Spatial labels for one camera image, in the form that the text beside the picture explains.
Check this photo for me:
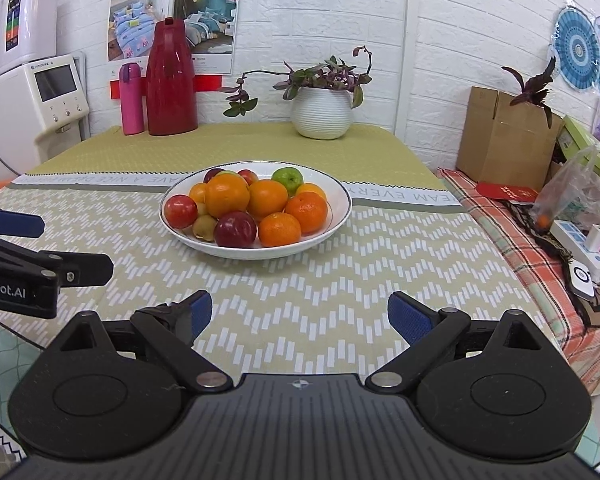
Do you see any red envelope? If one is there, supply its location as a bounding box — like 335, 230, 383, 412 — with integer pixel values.
475, 180, 539, 204

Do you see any red thermos jug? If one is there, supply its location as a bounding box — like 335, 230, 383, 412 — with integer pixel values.
145, 16, 200, 136

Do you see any patterned tablecloth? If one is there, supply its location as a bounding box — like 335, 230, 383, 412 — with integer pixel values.
0, 121, 600, 480

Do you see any dark patterned cloth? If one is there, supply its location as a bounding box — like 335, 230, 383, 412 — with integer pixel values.
504, 199, 600, 329

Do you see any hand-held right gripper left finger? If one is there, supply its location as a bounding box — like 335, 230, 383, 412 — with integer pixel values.
45, 290, 233, 391

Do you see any large blue round wall decoration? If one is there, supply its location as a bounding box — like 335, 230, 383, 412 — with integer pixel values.
553, 6, 600, 92

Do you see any cardboard box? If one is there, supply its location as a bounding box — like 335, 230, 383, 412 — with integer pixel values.
455, 85, 565, 192

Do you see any clear plastic bag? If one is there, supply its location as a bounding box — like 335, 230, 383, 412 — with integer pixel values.
534, 144, 600, 234

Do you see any green carton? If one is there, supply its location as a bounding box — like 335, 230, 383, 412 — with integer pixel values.
554, 115, 600, 184

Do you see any pink bottle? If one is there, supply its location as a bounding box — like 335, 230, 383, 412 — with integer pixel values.
118, 62, 145, 136

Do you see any purple plant in white pot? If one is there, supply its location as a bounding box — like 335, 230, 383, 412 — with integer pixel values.
218, 45, 374, 140

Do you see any white power strip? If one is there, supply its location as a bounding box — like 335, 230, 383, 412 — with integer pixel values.
549, 219, 600, 282

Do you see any deep orange tangerine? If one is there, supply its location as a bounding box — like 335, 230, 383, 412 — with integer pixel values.
257, 212, 303, 248
284, 191, 329, 235

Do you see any wall calendar poster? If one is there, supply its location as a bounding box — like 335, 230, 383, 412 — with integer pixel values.
107, 0, 241, 101

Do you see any white wall water purifier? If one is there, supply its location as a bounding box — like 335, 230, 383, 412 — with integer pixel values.
0, 0, 61, 81

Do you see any white appliance with screen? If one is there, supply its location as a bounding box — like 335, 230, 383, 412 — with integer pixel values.
0, 53, 92, 182

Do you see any dark purple plant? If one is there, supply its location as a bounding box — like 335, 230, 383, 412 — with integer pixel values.
501, 57, 557, 129

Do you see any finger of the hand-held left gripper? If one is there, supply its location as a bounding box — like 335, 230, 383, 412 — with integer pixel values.
0, 245, 114, 288
0, 205, 45, 239

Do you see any white device with round button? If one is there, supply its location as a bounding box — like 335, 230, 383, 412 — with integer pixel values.
564, 258, 597, 302

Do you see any orange plaid cloth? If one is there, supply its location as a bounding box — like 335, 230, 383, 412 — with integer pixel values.
437, 167, 600, 397

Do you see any orange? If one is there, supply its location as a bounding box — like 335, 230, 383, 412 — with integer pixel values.
246, 179, 290, 222
204, 173, 251, 219

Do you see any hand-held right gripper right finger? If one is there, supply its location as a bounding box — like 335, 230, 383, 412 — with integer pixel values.
365, 291, 561, 390

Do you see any white plate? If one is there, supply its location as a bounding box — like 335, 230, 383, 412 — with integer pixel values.
158, 161, 354, 261

